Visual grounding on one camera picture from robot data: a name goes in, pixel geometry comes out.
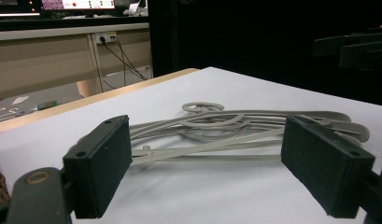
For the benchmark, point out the small teal item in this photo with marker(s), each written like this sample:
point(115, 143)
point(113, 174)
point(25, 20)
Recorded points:
point(47, 104)

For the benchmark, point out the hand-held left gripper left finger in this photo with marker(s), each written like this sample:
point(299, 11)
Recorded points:
point(98, 165)

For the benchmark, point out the beige desk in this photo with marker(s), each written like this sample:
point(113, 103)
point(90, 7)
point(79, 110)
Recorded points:
point(39, 65)

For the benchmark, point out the computer monitor with bright screen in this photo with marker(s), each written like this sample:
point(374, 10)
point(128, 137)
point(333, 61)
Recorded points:
point(86, 3)

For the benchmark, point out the white power socket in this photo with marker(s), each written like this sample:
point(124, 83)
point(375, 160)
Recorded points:
point(106, 37)

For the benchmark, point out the dark computer monitor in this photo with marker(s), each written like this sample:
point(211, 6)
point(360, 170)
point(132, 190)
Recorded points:
point(11, 6)

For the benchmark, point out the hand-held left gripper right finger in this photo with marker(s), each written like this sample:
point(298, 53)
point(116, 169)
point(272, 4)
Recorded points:
point(325, 168)

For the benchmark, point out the white crumpled paper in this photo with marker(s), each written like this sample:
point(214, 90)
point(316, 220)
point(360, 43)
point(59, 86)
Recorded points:
point(135, 7)

